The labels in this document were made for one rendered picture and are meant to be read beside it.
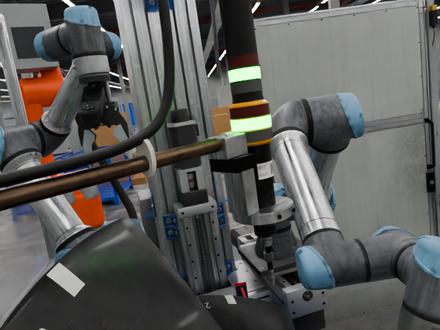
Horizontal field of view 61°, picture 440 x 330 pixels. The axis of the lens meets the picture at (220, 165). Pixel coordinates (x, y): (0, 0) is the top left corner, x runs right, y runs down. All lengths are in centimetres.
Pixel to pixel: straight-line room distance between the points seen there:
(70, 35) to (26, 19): 345
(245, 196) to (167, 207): 98
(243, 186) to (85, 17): 64
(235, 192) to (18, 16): 409
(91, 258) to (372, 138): 225
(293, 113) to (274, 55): 140
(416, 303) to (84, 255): 47
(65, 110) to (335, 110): 77
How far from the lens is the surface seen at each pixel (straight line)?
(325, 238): 69
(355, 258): 68
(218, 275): 138
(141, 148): 33
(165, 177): 131
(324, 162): 106
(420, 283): 64
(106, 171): 31
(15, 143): 122
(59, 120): 124
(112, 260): 42
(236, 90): 40
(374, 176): 257
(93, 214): 436
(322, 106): 93
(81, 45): 92
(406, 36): 263
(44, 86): 439
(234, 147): 37
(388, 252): 70
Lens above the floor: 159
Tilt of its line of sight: 10 degrees down
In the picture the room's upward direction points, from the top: 9 degrees counter-clockwise
